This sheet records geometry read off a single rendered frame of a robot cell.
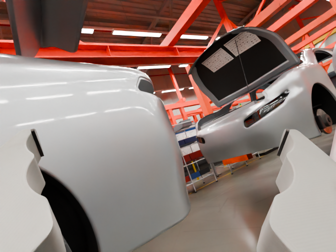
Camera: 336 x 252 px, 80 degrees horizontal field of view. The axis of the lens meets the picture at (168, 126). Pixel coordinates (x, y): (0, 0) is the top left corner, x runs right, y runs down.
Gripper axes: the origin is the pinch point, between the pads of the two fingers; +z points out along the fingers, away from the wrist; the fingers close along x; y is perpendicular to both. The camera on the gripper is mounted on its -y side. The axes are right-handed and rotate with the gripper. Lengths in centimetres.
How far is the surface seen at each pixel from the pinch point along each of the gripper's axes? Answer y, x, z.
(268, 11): 2, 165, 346
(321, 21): 20, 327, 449
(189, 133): 372, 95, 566
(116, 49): 67, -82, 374
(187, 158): 359, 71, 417
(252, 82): 102, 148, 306
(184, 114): 408, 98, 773
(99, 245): 77, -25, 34
